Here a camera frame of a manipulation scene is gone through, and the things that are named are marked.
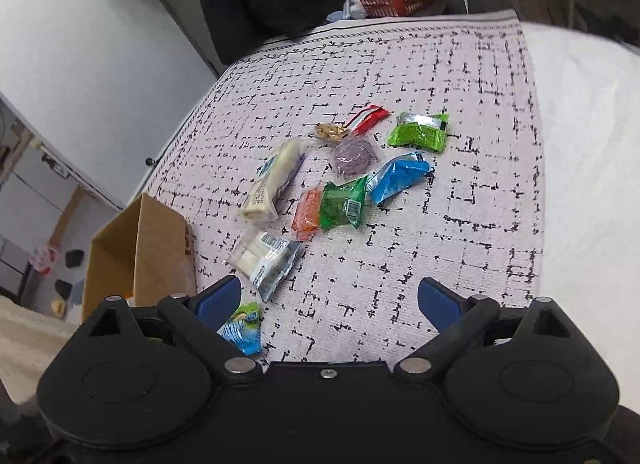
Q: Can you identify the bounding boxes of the cream cake packet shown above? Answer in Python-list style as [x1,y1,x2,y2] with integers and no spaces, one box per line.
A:
[239,138,307,223]

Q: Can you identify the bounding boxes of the red and white snack packet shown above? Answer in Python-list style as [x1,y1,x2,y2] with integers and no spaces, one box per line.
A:
[344,104,391,136]

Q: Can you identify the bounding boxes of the orange snack packet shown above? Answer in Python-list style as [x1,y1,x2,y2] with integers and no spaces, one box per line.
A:
[291,187,324,241]

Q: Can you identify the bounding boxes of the lime green snack packet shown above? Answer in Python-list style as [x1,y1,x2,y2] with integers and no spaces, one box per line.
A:
[387,112,450,154]

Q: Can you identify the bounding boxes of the clear plastic snack packet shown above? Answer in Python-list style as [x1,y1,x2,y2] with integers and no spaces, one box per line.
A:
[329,137,375,180]

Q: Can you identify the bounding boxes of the cardboard box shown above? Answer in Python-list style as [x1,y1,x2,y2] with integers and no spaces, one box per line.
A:
[81,193,197,317]

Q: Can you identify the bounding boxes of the beige fuzzy blanket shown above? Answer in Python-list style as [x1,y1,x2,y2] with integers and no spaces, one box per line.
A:
[0,293,87,407]

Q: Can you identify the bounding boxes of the white duvet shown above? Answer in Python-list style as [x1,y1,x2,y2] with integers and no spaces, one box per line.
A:
[519,22,640,412]

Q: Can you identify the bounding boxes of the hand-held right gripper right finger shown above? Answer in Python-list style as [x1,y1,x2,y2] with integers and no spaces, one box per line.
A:
[394,278,576,381]

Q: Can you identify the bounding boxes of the dark green snack packet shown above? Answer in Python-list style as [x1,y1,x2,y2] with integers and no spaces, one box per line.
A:
[318,176,370,231]

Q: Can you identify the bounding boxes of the red and white plastic bag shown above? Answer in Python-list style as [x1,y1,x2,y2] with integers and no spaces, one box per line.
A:
[30,241,64,275]

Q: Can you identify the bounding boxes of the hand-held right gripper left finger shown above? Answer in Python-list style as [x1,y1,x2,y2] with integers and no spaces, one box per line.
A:
[80,275,262,381]

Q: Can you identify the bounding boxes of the printed blanket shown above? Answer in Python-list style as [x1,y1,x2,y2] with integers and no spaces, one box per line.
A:
[131,8,547,376]

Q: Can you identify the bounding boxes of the golden brown snack packet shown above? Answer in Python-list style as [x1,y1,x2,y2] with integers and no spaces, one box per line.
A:
[314,122,352,143]

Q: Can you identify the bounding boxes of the clear packet of white pieces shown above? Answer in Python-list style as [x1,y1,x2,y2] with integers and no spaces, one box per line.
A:
[225,230,304,303]

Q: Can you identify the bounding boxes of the light blue snack packet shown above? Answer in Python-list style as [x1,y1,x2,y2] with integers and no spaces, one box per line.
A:
[217,302,264,358]

